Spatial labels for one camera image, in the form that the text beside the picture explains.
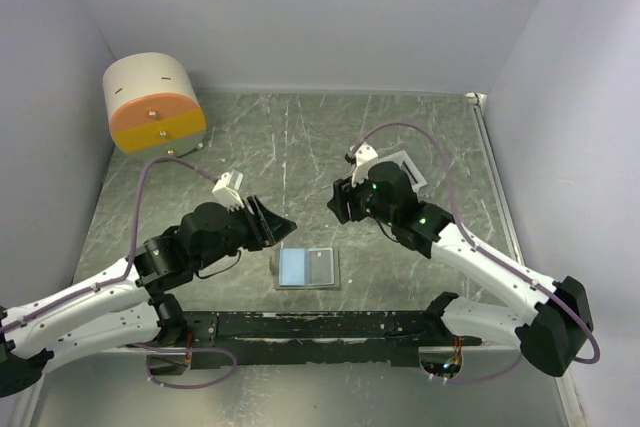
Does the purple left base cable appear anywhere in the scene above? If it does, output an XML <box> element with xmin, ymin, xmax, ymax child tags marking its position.
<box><xmin>132</xmin><ymin>340</ymin><xmax>241</xmax><ymax>390</ymax></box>

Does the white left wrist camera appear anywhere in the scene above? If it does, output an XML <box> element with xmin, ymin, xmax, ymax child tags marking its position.
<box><xmin>212</xmin><ymin>170</ymin><xmax>244</xmax><ymax>211</ymax></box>

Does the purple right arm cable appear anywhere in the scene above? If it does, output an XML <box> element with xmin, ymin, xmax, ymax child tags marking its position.
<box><xmin>352</xmin><ymin>121</ymin><xmax>601</xmax><ymax>366</ymax></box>

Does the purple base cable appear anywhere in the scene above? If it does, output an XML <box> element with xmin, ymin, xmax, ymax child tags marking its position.
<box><xmin>429</xmin><ymin>354</ymin><xmax>524</xmax><ymax>386</ymax></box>
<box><xmin>132</xmin><ymin>340</ymin><xmax>241</xmax><ymax>390</ymax></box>

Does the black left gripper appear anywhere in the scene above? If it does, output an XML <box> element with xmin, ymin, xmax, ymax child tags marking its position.
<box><xmin>194</xmin><ymin>192</ymin><xmax>297</xmax><ymax>269</ymax></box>

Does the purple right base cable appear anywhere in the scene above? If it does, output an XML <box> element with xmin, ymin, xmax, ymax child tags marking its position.
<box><xmin>429</xmin><ymin>354</ymin><xmax>524</xmax><ymax>386</ymax></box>

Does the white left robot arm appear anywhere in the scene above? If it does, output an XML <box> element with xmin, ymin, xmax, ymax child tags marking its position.
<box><xmin>1</xmin><ymin>196</ymin><xmax>297</xmax><ymax>397</ymax></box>

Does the aluminium frame rail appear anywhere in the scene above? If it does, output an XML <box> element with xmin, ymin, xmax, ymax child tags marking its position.
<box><xmin>464</xmin><ymin>92</ymin><xmax>524</xmax><ymax>264</ymax></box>

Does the blue silver card holder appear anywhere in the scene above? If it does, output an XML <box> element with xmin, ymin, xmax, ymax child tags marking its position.
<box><xmin>270</xmin><ymin>247</ymin><xmax>341</xmax><ymax>290</ymax></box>

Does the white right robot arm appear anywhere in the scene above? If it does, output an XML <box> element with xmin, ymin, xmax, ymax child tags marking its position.
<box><xmin>327</xmin><ymin>162</ymin><xmax>594</xmax><ymax>377</ymax></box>

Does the black credit card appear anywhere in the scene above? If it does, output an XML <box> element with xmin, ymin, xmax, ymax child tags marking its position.
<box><xmin>309</xmin><ymin>248</ymin><xmax>335</xmax><ymax>286</ymax></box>

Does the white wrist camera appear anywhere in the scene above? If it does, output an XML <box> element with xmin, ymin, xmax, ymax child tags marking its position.
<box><xmin>345</xmin><ymin>143</ymin><xmax>379</xmax><ymax>187</ymax></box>
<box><xmin>212</xmin><ymin>170</ymin><xmax>244</xmax><ymax>211</ymax></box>

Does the round drawer cabinet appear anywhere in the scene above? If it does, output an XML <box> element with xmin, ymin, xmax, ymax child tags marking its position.
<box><xmin>102</xmin><ymin>52</ymin><xmax>207</xmax><ymax>161</ymax></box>

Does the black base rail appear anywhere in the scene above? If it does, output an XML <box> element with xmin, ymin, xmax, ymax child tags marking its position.
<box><xmin>166</xmin><ymin>310</ymin><xmax>457</xmax><ymax>369</ymax></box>

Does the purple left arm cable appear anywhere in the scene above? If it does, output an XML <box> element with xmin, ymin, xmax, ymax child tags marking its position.
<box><xmin>0</xmin><ymin>156</ymin><xmax>221</xmax><ymax>336</ymax></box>

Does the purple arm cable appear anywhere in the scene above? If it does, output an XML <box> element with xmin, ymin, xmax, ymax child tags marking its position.
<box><xmin>0</xmin><ymin>156</ymin><xmax>221</xmax><ymax>336</ymax></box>
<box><xmin>352</xmin><ymin>121</ymin><xmax>601</xmax><ymax>366</ymax></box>

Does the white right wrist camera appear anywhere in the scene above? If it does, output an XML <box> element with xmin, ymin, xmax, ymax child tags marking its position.
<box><xmin>345</xmin><ymin>143</ymin><xmax>379</xmax><ymax>187</ymax></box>

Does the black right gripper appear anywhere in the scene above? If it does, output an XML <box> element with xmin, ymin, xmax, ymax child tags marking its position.
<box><xmin>328</xmin><ymin>164</ymin><xmax>396</xmax><ymax>227</ymax></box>

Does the white card tray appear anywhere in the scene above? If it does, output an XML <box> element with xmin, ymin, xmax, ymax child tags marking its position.
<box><xmin>385</xmin><ymin>150</ymin><xmax>427</xmax><ymax>194</ymax></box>

